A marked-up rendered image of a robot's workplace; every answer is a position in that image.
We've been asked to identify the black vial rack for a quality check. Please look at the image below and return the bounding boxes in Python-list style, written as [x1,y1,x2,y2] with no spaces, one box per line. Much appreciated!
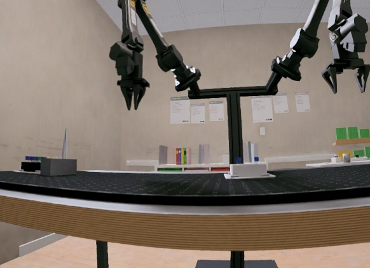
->
[21,162,41,172]

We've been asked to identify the white rectangular tube rack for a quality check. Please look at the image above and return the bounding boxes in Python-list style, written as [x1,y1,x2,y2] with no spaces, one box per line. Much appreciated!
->
[230,164,267,177]

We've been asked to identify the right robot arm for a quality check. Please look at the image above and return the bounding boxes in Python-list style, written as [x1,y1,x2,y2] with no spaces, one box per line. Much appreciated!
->
[109,0,197,88]

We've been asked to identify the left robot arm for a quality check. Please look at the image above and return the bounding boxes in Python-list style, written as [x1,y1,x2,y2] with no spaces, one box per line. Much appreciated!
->
[277,0,368,77]

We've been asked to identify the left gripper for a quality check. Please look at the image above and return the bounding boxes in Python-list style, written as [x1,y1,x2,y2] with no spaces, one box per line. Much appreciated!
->
[321,59,370,94]

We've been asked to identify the metal forceps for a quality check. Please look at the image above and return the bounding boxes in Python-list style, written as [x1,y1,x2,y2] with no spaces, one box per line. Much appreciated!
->
[62,129,68,159]

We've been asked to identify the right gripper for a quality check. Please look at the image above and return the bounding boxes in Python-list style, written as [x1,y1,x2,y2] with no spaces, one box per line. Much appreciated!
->
[117,78,150,111]

